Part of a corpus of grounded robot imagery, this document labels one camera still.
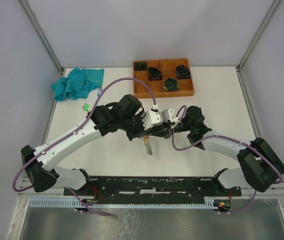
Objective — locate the rolled dark fabric green pattern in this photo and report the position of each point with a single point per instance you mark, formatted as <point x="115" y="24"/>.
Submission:
<point x="170" y="85"/>

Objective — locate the key with blue tag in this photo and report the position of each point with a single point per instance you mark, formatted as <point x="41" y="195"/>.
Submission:
<point x="100" y="91"/>

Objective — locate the teal cloth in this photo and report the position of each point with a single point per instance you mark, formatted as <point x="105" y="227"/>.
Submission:
<point x="78" y="84"/>

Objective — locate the rolled dark fabric right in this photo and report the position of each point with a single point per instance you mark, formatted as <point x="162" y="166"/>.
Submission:
<point x="183" y="72"/>

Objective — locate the key with green tag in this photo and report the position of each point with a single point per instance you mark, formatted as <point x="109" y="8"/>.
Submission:
<point x="86" y="107"/>

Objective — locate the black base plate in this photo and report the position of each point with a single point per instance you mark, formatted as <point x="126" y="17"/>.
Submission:
<point x="155" y="189"/>

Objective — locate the left aluminium frame post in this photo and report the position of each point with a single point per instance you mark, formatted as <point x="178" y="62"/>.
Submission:
<point x="30" y="14"/>

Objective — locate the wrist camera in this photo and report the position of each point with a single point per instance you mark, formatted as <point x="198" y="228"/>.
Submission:
<point x="169" y="116"/>
<point x="152" y="119"/>

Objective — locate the right aluminium frame post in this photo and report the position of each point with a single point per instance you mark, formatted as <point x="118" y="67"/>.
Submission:
<point x="259" y="33"/>

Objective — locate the metal keyring organizer yellow handle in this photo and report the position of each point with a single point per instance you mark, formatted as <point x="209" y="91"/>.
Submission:
<point x="147" y="143"/>

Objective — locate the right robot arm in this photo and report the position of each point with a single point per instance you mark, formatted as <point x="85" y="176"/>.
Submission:
<point x="260" y="167"/>

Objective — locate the white cable duct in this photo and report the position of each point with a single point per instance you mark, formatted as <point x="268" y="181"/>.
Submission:
<point x="71" y="202"/>

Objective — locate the aluminium frame post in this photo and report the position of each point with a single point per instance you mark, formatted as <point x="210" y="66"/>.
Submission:
<point x="30" y="14"/>
<point x="259" y="33"/>

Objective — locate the rolled dark fabric red pattern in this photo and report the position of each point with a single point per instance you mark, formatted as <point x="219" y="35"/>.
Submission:
<point x="154" y="74"/>

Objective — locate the wooden compartment tray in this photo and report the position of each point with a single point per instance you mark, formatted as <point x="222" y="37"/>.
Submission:
<point x="168" y="69"/>

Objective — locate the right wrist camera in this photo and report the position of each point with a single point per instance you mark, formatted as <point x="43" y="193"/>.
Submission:
<point x="169" y="116"/>

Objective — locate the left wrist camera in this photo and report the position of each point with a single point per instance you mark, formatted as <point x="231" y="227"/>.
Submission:
<point x="152" y="119"/>

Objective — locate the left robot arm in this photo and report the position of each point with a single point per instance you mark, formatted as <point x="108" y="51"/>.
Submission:
<point x="127" y="114"/>

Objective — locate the rolled dark fabric far left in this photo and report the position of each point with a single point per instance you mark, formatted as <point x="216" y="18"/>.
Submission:
<point x="140" y="66"/>

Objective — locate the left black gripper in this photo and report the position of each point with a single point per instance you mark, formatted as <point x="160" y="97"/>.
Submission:
<point x="141" y="132"/>

